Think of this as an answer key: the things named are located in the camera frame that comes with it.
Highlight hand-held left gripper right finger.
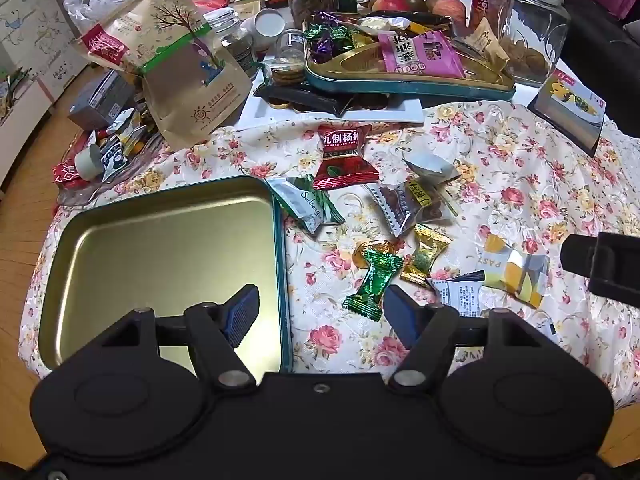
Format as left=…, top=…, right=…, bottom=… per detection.
left=382, top=284, right=546, bottom=397

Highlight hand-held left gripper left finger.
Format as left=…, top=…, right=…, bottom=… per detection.
left=100, top=284, right=262, bottom=394

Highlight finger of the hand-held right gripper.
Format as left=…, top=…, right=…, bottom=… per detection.
left=560, top=232, right=640, bottom=307

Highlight white navy snack packet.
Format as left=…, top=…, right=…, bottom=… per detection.
left=427, top=270, right=490, bottom=319

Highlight gold round candy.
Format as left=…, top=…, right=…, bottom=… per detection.
left=352, top=239, right=397, bottom=270

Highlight gold tin tray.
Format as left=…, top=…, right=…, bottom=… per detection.
left=37, top=176, right=294, bottom=374

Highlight silver white snack packet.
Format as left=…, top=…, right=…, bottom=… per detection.
left=402, top=152, right=461, bottom=187

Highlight red snack packet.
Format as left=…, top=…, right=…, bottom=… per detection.
left=312, top=123, right=380, bottom=191

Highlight gold green wrapped candy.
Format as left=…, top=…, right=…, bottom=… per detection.
left=399, top=224, right=452, bottom=287

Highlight yellow white snack packet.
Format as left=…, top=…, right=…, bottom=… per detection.
left=481, top=233, right=549, bottom=309

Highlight brown walnut snack packet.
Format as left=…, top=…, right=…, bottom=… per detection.
left=366, top=179, right=459, bottom=239

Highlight floral tablecloth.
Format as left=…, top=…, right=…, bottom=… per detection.
left=19, top=101, right=640, bottom=411

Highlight silver green snack packet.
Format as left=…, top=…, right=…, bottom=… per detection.
left=265, top=177, right=346, bottom=236

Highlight white green small packet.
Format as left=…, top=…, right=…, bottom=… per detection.
left=100, top=142, right=129, bottom=181

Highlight white board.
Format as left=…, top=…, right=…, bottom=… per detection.
left=239, top=69, right=426, bottom=126

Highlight white tape roll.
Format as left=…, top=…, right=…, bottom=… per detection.
left=74, top=143, right=106, bottom=181

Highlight black clip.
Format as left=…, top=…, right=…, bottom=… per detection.
left=252, top=82, right=347, bottom=114

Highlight teal gold snack tin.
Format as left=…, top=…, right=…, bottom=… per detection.
left=302, top=39, right=517, bottom=107

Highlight cookie packet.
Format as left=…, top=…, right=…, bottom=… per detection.
left=262, top=57, right=307, bottom=84

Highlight large glass jar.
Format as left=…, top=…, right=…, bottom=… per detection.
left=499, top=0, right=572, bottom=87

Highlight kraft paper bag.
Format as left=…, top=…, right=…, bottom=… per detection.
left=74, top=0, right=254, bottom=152

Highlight grey box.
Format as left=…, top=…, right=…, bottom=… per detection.
left=67, top=69, right=137, bottom=131

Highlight pink snack packet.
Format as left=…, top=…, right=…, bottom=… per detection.
left=377, top=30, right=467, bottom=79

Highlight small clear jar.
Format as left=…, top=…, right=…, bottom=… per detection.
left=274, top=29, right=306, bottom=61

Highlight small silver-lid glass jar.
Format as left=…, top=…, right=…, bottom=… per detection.
left=206, top=7, right=254, bottom=77

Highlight purple wrapped candy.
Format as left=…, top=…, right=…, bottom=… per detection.
left=307, top=25, right=334, bottom=57

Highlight green foil candy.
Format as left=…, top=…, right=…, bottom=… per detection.
left=329, top=24, right=354, bottom=54

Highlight white round lid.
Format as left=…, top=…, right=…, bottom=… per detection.
left=252, top=10, right=286, bottom=54

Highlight glass jar of nuts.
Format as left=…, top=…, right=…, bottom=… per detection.
left=284, top=0, right=335, bottom=31

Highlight white plastic bag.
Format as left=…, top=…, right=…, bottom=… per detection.
left=63, top=0, right=147, bottom=37

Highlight white cabinet with drawings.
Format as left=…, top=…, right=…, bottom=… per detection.
left=0, top=0, right=87, bottom=186

